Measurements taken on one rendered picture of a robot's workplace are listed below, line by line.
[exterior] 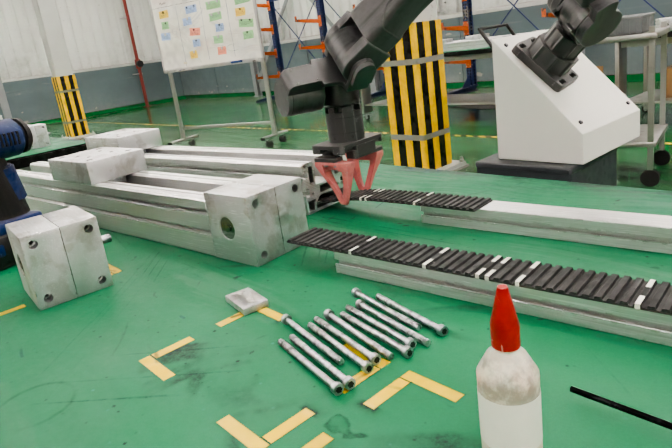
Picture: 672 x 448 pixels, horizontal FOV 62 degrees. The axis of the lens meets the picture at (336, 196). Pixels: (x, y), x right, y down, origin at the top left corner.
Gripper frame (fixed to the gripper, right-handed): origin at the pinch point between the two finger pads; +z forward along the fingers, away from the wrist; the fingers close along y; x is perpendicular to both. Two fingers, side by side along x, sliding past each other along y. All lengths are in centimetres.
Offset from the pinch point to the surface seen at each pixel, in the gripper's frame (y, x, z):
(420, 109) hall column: -272, -164, 30
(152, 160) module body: 5, -51, -5
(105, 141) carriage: 5, -69, -9
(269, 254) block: 21.4, 2.5, 1.7
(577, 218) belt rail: 1.6, 35.4, -0.2
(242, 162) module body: 4.5, -21.2, -5.7
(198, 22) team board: -344, -499, -67
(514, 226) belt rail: 1.7, 27.6, 1.6
